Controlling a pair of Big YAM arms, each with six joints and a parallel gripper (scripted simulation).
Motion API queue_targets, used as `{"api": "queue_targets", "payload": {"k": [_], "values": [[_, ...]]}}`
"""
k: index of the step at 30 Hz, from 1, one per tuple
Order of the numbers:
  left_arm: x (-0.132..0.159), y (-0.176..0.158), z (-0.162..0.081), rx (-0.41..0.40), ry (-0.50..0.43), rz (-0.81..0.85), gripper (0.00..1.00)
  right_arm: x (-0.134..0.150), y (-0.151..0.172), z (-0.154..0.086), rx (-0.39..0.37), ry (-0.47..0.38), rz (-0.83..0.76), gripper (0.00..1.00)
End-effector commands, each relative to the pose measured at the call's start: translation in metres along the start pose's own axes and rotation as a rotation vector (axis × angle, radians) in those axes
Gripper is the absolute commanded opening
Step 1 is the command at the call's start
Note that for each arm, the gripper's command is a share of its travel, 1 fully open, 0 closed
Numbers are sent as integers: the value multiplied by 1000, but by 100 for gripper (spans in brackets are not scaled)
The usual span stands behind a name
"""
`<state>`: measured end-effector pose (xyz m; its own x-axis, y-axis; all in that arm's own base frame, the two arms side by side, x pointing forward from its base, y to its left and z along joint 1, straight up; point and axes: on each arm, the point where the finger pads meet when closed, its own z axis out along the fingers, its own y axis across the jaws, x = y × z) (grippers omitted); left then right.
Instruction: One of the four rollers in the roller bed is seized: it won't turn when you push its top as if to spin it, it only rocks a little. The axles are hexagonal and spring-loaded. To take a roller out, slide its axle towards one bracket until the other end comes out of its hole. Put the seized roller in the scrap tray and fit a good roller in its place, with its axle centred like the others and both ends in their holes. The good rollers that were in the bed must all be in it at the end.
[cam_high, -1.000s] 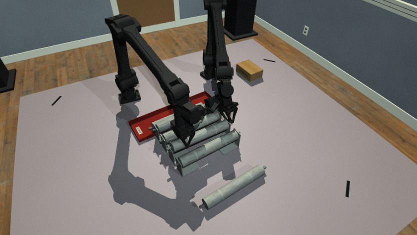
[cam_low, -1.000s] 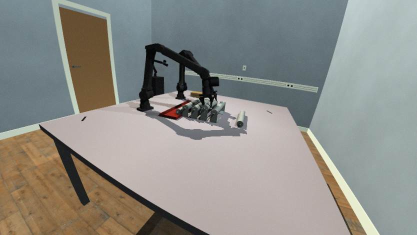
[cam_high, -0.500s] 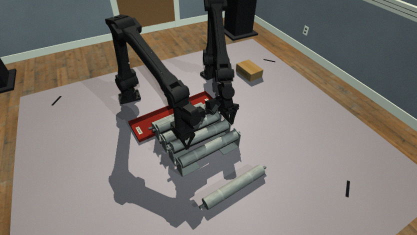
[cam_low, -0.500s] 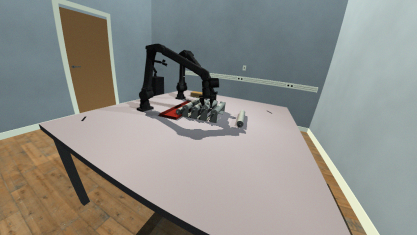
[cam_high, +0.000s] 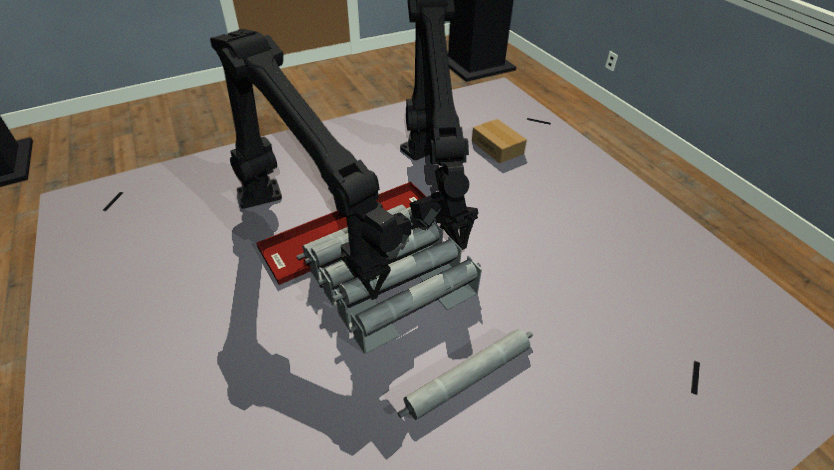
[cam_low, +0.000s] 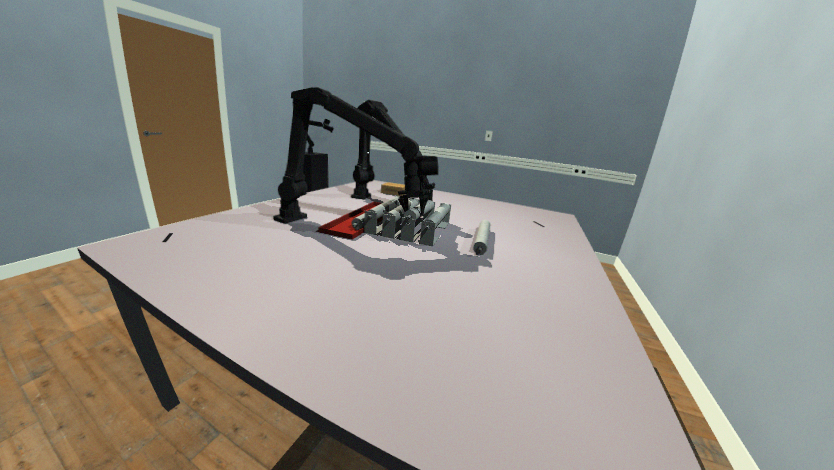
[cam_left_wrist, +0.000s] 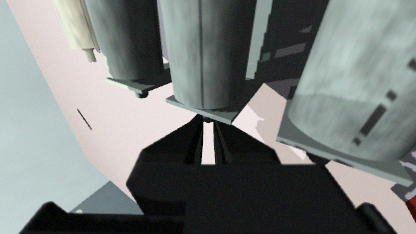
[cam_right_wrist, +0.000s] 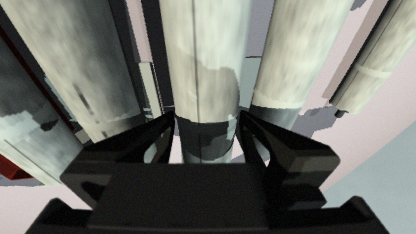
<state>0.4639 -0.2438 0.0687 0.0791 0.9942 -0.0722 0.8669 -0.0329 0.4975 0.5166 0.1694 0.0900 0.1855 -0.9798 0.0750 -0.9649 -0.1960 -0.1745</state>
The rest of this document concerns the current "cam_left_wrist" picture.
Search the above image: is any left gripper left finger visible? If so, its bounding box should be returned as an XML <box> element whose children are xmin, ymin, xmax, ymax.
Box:
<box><xmin>134</xmin><ymin>114</ymin><xmax>204</xmax><ymax>165</ymax></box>

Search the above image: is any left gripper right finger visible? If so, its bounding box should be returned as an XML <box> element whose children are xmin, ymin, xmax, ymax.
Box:
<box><xmin>213</xmin><ymin>120</ymin><xmax>282</xmax><ymax>164</ymax></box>

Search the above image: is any red scrap tray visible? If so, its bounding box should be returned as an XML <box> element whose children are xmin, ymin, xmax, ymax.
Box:
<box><xmin>405</xmin><ymin>195</ymin><xmax>416</xmax><ymax>223</ymax></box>

